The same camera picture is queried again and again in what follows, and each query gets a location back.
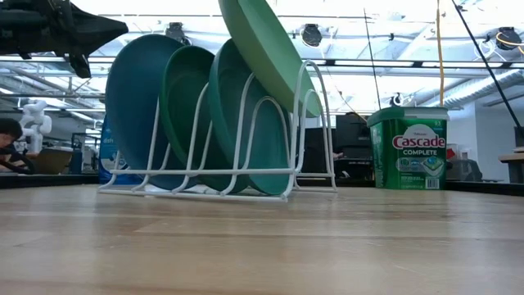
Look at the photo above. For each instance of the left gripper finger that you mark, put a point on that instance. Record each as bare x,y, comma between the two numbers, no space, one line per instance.
94,30
81,65

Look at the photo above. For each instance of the blue plate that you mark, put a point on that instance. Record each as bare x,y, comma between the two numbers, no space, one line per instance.
131,102

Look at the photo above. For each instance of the dark green plate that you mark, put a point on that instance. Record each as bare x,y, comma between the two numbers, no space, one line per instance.
184,102

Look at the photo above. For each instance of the teal plate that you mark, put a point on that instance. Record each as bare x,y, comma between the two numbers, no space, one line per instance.
225,90

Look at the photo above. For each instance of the light green plate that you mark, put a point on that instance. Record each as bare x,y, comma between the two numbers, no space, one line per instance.
266,41

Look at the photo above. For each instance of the white robot figure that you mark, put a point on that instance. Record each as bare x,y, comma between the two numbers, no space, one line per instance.
36,123

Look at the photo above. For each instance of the blue dish soap bottle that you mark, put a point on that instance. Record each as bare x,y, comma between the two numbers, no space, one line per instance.
107,151

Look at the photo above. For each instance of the brown cardboard box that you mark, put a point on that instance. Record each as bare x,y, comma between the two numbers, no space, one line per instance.
53,160

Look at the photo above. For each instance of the person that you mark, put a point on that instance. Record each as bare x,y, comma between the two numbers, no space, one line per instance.
9,135

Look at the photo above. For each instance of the black equipment cart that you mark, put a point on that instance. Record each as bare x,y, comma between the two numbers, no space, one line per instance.
352,139

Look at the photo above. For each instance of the green Cascade detergent tub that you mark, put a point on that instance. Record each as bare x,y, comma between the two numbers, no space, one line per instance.
409,164

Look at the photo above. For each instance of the red and white box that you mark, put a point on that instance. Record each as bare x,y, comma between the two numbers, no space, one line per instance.
451,152

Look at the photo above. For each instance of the wooden side table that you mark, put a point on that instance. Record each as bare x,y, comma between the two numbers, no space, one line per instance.
511,157

